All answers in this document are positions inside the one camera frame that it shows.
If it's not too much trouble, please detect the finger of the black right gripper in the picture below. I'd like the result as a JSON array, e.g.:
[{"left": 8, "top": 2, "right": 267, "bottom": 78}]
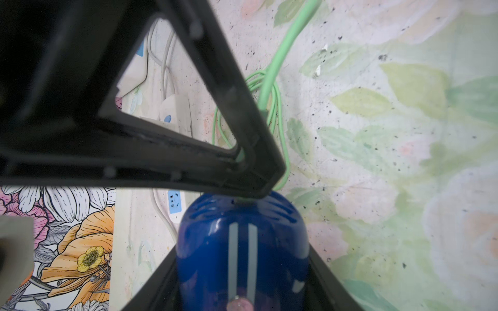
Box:
[{"left": 1, "top": 1, "right": 285, "bottom": 198}]

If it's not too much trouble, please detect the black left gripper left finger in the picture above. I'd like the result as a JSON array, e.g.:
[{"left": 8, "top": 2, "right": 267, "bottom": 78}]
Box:
[{"left": 123, "top": 246, "right": 181, "bottom": 311}]

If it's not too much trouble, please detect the white blue power strip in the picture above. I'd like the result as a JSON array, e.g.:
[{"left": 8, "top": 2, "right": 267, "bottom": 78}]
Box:
[{"left": 121, "top": 34, "right": 193, "bottom": 228}]

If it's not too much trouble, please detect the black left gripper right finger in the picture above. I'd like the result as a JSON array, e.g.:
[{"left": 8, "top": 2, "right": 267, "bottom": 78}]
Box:
[{"left": 305, "top": 246, "right": 363, "bottom": 311}]

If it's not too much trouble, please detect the blue electric shaver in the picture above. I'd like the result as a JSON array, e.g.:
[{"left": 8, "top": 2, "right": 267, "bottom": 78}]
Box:
[{"left": 176, "top": 192, "right": 310, "bottom": 310}]

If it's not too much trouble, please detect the white power strip cord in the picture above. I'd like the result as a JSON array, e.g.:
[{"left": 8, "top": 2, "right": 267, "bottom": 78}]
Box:
[{"left": 145, "top": 19, "right": 180, "bottom": 242}]

